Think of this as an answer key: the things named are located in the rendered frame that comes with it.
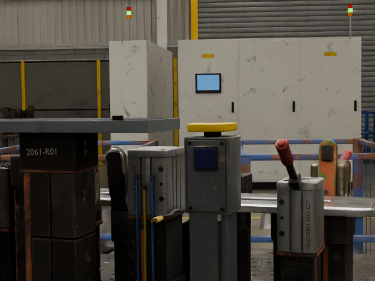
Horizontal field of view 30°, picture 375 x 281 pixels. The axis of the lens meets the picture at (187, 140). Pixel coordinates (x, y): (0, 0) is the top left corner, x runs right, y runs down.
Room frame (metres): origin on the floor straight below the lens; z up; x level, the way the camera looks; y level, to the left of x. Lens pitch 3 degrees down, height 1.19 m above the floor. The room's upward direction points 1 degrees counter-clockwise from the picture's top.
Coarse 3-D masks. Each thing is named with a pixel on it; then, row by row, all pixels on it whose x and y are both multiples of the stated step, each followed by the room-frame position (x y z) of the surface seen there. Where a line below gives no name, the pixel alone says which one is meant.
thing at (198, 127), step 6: (192, 126) 1.02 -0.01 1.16; (198, 126) 1.02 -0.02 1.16; (204, 126) 1.01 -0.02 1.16; (210, 126) 1.01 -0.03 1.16; (216, 126) 1.01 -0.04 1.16; (222, 126) 1.00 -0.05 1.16; (228, 126) 1.01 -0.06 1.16; (234, 126) 1.04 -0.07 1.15; (204, 132) 1.04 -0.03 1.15; (210, 132) 1.03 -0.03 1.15; (216, 132) 1.03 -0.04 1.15
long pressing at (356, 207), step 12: (108, 192) 1.49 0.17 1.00; (108, 204) 1.37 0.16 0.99; (252, 204) 1.27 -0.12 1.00; (264, 204) 1.26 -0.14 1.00; (276, 204) 1.26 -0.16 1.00; (324, 204) 1.28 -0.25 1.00; (336, 204) 1.28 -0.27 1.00; (348, 204) 1.28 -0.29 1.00; (360, 204) 1.27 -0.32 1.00; (372, 204) 1.27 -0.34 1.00; (348, 216) 1.21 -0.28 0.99; (360, 216) 1.20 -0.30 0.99; (372, 216) 1.21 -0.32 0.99
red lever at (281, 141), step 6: (276, 144) 1.02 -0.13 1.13; (282, 144) 1.02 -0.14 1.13; (288, 144) 1.02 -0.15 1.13; (282, 150) 1.02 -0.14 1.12; (288, 150) 1.03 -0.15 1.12; (282, 156) 1.03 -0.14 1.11; (288, 156) 1.04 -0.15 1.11; (282, 162) 1.05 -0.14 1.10; (288, 162) 1.05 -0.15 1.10; (288, 168) 1.08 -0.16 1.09; (294, 168) 1.08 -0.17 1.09; (294, 174) 1.09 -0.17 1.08; (294, 180) 1.11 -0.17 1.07; (300, 180) 1.11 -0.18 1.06; (294, 186) 1.11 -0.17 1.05; (300, 186) 1.12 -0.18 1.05
